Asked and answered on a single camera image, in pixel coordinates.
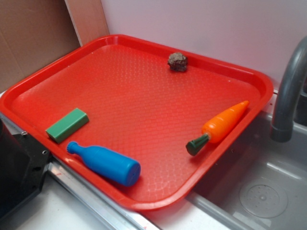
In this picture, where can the brown cardboard panel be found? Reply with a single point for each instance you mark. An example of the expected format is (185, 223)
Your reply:
(34, 33)

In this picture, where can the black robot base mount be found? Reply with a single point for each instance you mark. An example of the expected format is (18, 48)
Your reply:
(23, 166)

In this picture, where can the grey plastic sink basin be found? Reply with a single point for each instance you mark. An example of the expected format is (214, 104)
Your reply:
(258, 184)

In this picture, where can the blue plastic toy bottle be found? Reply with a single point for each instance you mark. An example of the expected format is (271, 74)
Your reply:
(110, 164)

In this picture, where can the grey curved faucet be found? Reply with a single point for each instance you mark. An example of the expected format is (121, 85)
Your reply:
(291, 102)

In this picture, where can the orange toy carrot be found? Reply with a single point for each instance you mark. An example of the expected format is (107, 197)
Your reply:
(218, 127)

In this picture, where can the brown rough rock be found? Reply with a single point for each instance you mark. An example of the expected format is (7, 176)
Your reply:
(177, 62)

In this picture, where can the green rectangular block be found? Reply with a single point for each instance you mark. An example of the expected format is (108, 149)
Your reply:
(67, 125)

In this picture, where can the red plastic tray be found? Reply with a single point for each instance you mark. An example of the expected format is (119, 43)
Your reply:
(140, 108)

